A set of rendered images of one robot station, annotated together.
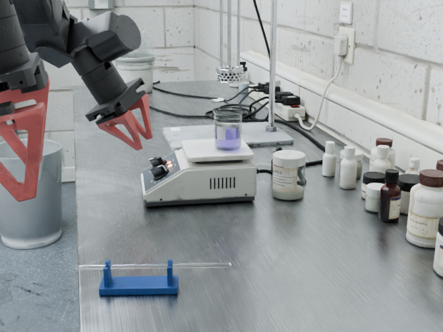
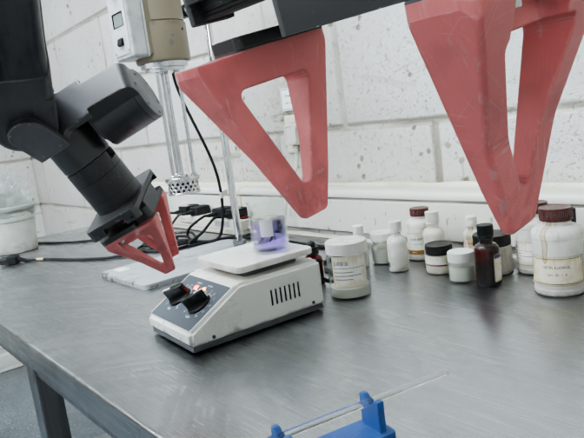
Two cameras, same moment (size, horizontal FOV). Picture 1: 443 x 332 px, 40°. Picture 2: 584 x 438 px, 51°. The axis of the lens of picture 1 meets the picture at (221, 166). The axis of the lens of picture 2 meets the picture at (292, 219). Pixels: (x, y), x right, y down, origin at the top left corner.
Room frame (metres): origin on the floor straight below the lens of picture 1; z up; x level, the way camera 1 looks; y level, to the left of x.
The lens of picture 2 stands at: (0.31, 0.29, 1.01)
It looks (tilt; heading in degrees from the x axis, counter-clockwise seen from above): 9 degrees down; 335
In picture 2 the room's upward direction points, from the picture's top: 7 degrees counter-clockwise
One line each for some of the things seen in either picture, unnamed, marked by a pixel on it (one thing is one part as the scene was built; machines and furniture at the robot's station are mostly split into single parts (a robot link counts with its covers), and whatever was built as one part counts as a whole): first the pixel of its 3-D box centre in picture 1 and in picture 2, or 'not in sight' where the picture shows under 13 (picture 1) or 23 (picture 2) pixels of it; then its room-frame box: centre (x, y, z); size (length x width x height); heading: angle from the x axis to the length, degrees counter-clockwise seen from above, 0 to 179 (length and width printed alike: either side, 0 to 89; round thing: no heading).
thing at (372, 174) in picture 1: (373, 186); (439, 257); (1.04, -0.28, 0.77); 0.04 x 0.04 x 0.04
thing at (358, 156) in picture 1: (351, 164); (384, 246); (1.16, -0.26, 0.78); 0.05 x 0.05 x 0.05
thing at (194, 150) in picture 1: (215, 149); (253, 255); (1.07, 0.01, 0.83); 0.12 x 0.12 x 0.01; 9
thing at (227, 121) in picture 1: (227, 129); (267, 223); (1.06, -0.01, 0.87); 0.06 x 0.05 x 0.08; 178
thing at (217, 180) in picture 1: (202, 172); (242, 290); (1.07, 0.04, 0.79); 0.22 x 0.13 x 0.08; 99
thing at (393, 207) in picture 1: (390, 195); (487, 254); (0.94, -0.28, 0.79); 0.03 x 0.03 x 0.08
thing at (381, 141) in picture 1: (382, 161); (421, 232); (1.13, -0.31, 0.79); 0.05 x 0.05 x 0.09
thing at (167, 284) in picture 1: (138, 276); (330, 434); (0.70, 0.11, 0.77); 0.10 x 0.03 x 0.04; 92
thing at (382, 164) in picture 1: (381, 168); (434, 237); (1.08, -0.30, 0.79); 0.03 x 0.03 x 0.09
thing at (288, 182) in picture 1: (288, 175); (348, 267); (1.05, -0.12, 0.79); 0.06 x 0.06 x 0.08
